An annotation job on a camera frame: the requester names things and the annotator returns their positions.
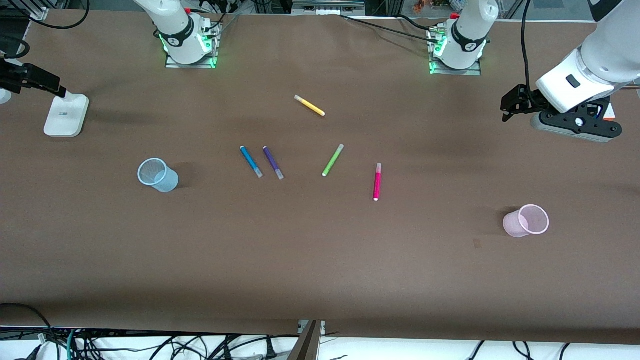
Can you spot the blue marker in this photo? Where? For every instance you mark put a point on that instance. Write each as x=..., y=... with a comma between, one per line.
x=250, y=161

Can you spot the yellow marker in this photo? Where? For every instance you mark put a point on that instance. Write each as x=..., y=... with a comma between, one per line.
x=310, y=105

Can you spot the purple marker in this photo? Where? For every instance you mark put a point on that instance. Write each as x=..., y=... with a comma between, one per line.
x=273, y=162

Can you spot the black power plug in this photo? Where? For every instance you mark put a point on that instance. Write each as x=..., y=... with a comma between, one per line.
x=271, y=348

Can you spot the grey equipment box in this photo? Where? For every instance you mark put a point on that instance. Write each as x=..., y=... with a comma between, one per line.
x=327, y=6

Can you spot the green marker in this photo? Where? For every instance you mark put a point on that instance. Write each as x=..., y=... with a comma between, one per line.
x=333, y=160

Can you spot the pink mesh cup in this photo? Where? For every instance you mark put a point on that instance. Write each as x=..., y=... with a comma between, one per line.
x=525, y=222

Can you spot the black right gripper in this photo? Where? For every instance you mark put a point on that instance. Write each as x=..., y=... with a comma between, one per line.
x=20, y=78

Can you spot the blue mesh cup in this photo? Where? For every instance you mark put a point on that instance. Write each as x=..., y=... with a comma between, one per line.
x=160, y=176

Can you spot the brown table cover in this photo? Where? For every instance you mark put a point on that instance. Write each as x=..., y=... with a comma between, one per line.
x=320, y=260

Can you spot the aluminium frame profile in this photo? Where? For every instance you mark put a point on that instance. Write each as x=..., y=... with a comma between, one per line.
x=307, y=342

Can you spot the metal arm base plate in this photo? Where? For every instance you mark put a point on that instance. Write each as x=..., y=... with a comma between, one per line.
x=435, y=60
x=212, y=47

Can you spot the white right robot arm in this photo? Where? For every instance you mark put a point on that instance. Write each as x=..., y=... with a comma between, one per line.
x=175, y=25

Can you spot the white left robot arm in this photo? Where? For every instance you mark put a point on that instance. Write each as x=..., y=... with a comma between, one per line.
x=602, y=55

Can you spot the pink marker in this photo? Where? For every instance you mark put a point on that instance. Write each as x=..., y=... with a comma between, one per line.
x=377, y=182

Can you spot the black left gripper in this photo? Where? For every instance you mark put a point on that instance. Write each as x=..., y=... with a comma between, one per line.
x=526, y=99

